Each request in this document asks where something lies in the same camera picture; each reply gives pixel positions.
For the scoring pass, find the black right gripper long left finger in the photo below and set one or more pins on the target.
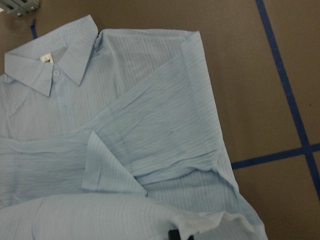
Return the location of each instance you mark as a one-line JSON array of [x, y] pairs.
[[174, 234]]

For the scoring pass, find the black right gripper short right finger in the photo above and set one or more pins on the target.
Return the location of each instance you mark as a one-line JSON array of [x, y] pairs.
[[191, 236]]

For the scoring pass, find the light blue button-up shirt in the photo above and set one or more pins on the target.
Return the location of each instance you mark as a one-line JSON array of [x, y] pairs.
[[115, 135]]

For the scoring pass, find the grey aluminium bracket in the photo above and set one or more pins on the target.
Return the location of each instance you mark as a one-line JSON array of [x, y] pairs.
[[19, 8]]

